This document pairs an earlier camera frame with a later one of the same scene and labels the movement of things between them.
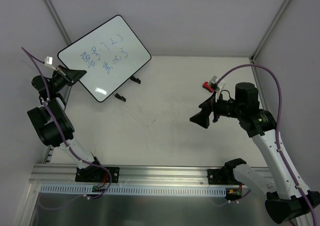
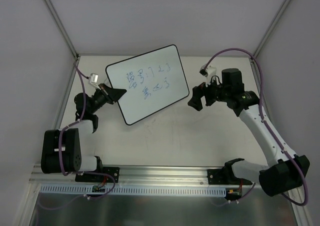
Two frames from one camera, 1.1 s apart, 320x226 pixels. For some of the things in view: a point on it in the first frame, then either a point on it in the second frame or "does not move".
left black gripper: [66, 75] → [106, 93]
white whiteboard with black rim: [110, 54] → [153, 81]
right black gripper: [213, 110] → [206, 93]
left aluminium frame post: [54, 14] does not move
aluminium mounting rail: [42, 173] does not move
